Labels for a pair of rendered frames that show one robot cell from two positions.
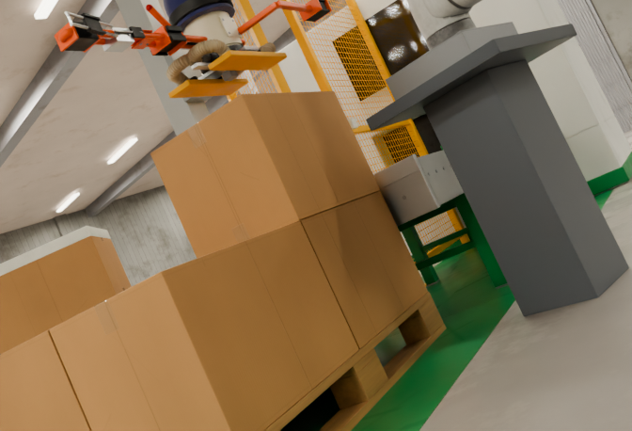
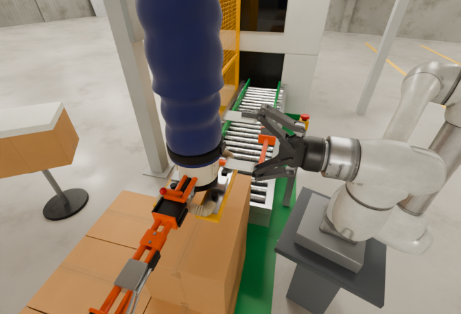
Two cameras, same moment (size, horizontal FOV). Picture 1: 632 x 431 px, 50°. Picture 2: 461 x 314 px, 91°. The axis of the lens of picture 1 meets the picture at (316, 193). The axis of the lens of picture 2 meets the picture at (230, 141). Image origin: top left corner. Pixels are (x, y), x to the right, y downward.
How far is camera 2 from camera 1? 2.12 m
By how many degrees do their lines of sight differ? 42
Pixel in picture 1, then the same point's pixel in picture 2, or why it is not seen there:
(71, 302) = (37, 162)
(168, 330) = not seen: outside the picture
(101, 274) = (60, 150)
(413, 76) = (314, 246)
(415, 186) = (263, 217)
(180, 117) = (123, 47)
